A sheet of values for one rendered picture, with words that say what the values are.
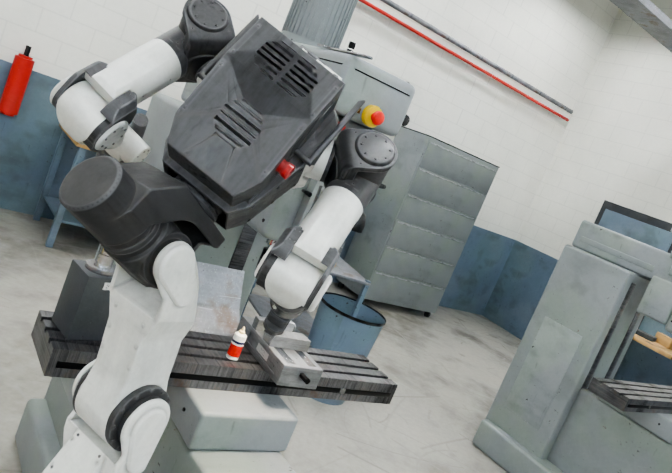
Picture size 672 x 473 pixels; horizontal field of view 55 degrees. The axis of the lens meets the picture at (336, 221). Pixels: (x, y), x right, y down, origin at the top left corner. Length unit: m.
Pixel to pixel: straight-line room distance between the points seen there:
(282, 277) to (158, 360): 0.33
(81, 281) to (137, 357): 0.58
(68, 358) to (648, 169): 7.82
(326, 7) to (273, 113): 1.03
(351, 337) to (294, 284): 3.06
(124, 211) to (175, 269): 0.16
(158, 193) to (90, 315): 0.80
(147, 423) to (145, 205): 0.46
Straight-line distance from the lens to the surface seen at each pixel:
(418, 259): 7.45
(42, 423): 2.89
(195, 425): 1.94
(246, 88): 1.18
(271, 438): 2.08
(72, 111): 1.28
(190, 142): 1.17
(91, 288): 1.84
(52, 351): 1.83
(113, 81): 1.26
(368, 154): 1.26
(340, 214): 1.21
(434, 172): 7.17
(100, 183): 1.11
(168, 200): 1.15
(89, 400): 1.40
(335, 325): 4.21
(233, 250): 2.43
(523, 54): 8.73
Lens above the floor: 1.69
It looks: 7 degrees down
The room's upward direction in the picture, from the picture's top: 22 degrees clockwise
